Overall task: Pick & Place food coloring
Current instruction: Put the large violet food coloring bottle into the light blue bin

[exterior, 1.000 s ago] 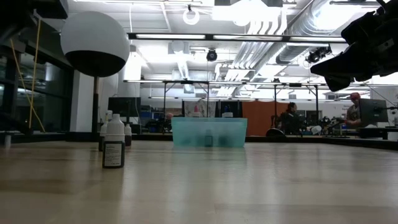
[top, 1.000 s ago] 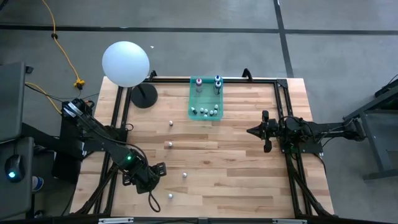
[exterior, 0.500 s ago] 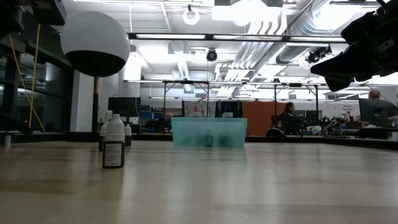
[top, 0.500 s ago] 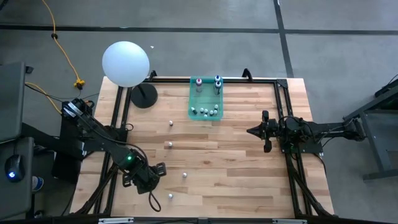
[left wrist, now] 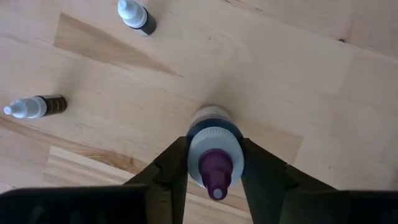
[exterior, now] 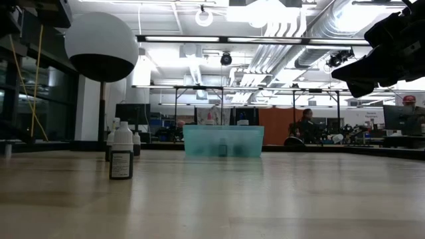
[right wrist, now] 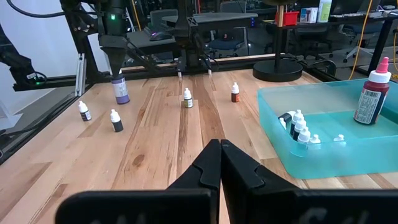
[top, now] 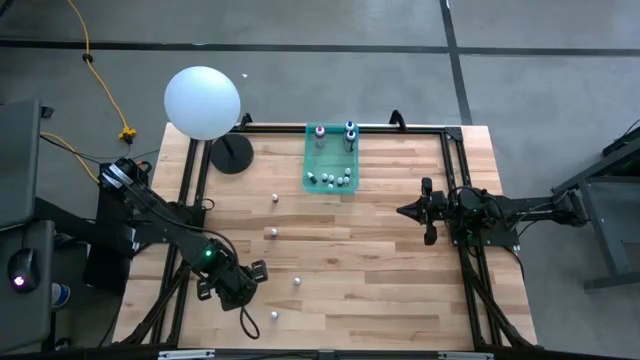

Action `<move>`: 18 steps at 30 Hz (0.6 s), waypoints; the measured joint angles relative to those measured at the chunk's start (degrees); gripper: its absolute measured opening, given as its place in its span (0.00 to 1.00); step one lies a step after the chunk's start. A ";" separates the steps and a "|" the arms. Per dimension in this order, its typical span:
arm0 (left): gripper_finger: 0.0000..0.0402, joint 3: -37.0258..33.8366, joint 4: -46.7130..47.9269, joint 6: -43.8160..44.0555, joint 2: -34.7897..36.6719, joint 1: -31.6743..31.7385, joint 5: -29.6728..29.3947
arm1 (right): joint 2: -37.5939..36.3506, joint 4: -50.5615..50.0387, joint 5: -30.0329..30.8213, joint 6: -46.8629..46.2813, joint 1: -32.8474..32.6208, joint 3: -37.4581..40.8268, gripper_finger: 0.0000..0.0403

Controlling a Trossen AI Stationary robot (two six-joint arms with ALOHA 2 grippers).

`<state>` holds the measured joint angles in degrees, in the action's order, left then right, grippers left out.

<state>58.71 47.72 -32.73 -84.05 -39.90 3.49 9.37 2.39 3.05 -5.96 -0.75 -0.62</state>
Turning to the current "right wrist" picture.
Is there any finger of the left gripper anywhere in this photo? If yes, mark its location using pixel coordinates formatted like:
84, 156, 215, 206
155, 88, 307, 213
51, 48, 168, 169
111, 47, 128, 77
101, 47, 117, 77

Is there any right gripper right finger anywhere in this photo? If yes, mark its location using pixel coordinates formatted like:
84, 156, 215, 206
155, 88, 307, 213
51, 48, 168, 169
220, 139, 398, 224

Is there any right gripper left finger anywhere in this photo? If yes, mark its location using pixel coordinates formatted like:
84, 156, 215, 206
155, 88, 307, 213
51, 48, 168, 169
55, 139, 222, 224

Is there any violet food coloring bottle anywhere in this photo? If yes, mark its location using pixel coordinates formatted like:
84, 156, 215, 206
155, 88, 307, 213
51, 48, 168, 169
111, 73, 131, 105

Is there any small yellow-green dropper bottle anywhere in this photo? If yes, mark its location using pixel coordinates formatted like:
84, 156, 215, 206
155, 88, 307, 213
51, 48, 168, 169
183, 87, 194, 109

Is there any small orange dropper bottle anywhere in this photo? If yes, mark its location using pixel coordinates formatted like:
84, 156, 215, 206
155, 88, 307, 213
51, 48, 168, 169
231, 82, 241, 103

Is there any pink food coloring bottle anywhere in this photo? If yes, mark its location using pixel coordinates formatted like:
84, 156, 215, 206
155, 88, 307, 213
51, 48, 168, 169
353, 57, 392, 126

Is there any dark grey desk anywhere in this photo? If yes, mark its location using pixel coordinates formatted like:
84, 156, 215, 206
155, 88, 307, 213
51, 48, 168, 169
126, 29, 184, 55

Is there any black computer mouse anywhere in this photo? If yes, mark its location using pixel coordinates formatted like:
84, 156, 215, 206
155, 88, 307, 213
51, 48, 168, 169
149, 30, 174, 42

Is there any grey office chair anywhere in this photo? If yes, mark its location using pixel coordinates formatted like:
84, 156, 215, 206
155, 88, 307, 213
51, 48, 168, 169
149, 8, 180, 32

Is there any teal translucent plastic bin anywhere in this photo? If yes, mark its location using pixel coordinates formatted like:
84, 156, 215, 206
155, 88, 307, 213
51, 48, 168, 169
257, 78, 398, 180

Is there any blue seat office chair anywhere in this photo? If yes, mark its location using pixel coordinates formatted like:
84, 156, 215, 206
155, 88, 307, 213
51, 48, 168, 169
206, 0, 249, 58
340, 23, 385, 63

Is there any grey table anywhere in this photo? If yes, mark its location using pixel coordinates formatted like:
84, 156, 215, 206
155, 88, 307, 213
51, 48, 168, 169
161, 12, 259, 32

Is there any red plastic bin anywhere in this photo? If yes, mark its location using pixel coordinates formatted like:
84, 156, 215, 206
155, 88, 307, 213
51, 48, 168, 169
275, 11, 300, 27

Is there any white cardboard box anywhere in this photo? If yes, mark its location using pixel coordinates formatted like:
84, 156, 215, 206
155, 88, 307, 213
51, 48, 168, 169
300, 7, 318, 24

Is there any white green bottle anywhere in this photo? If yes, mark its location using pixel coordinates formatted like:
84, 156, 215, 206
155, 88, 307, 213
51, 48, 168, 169
317, 0, 333, 23

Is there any silver aluminium bracket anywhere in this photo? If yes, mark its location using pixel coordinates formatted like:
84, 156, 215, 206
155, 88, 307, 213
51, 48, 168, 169
74, 52, 86, 96

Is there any black camera with green light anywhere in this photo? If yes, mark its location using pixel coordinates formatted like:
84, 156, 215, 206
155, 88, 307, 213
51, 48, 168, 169
0, 23, 48, 93

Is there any yellow extension cable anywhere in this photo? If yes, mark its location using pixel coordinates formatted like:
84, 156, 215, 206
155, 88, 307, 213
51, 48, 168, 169
348, 0, 374, 81

